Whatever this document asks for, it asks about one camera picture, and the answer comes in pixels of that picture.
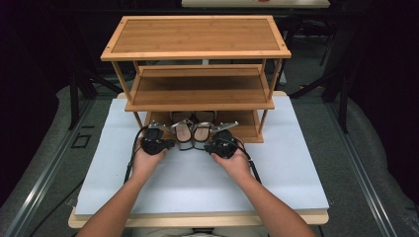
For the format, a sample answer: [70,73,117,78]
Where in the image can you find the black sandal with fastened strap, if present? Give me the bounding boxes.
[169,111,196,152]

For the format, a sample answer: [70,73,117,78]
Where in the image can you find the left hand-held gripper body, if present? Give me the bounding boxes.
[140,120,166,156]

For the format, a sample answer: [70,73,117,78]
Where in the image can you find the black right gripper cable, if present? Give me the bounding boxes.
[219,136,264,186]

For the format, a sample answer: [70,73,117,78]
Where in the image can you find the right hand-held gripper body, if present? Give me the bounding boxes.
[209,120,239,160]

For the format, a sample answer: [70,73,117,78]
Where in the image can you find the black metal stand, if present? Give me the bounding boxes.
[66,67,124,131]
[289,63,351,134]

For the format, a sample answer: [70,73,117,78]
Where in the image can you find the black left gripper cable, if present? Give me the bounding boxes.
[29,125,148,237]

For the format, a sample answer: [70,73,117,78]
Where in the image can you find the white foam mat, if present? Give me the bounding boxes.
[74,95,330,217]

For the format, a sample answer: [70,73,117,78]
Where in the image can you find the person's right hand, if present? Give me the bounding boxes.
[209,137,255,182]

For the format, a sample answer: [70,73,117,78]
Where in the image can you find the aluminium floor rail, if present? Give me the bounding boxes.
[2,98,97,237]
[324,101,400,237]

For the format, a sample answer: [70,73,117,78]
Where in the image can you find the three-tier wooden shoe rack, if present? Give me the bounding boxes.
[100,15,293,145]

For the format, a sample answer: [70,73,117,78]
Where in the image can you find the person's left hand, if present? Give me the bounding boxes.
[130,137,168,181]

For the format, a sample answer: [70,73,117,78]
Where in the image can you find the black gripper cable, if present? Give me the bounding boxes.
[29,125,148,237]
[219,136,264,186]

